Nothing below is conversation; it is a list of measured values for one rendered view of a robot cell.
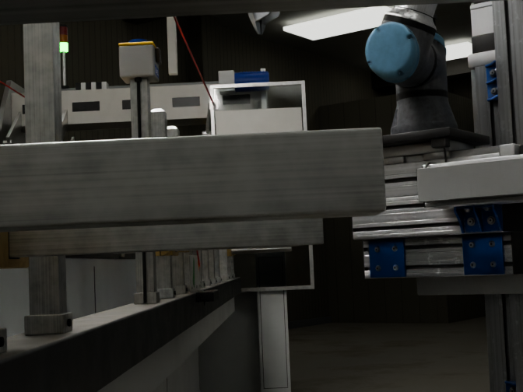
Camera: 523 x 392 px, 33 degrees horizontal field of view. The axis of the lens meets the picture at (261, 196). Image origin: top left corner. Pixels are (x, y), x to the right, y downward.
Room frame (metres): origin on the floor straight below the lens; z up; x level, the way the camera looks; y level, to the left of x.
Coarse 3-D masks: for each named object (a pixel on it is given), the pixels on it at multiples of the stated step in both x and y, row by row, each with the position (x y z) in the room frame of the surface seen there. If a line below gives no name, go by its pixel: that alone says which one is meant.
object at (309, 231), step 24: (24, 240) 0.82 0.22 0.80; (48, 240) 0.82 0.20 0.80; (72, 240) 0.82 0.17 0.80; (96, 240) 0.82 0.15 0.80; (120, 240) 0.82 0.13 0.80; (144, 240) 0.82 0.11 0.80; (168, 240) 0.82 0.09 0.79; (192, 240) 0.81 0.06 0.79; (216, 240) 0.81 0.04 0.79; (240, 240) 0.81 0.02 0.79; (264, 240) 0.81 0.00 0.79; (288, 240) 0.81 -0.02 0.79; (312, 240) 0.81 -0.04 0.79
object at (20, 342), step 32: (224, 288) 3.47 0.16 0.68; (32, 320) 1.02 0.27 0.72; (64, 320) 1.03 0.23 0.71; (96, 320) 1.25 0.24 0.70; (128, 320) 1.34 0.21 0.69; (160, 320) 1.68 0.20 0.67; (192, 320) 2.25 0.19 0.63; (0, 352) 0.80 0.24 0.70; (32, 352) 0.83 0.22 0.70; (64, 352) 0.95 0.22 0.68; (96, 352) 1.11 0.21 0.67; (128, 352) 1.34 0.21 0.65; (0, 384) 0.74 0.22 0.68; (32, 384) 0.83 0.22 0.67; (64, 384) 0.95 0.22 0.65; (96, 384) 1.10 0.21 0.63
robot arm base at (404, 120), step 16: (400, 96) 1.98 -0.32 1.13; (416, 96) 1.95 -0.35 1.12; (432, 96) 1.95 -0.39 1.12; (400, 112) 1.98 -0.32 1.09; (416, 112) 1.95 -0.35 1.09; (432, 112) 1.95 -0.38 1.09; (448, 112) 1.96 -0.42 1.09; (400, 128) 1.96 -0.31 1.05; (416, 128) 1.94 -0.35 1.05; (432, 128) 1.93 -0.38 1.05
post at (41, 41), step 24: (24, 24) 1.03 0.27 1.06; (48, 24) 1.03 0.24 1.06; (24, 48) 1.03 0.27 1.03; (48, 48) 1.03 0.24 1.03; (24, 72) 1.03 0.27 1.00; (48, 72) 1.03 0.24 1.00; (48, 96) 1.03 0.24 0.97; (48, 120) 1.03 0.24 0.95; (48, 264) 1.03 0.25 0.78; (48, 288) 1.03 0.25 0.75; (48, 312) 1.03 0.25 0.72
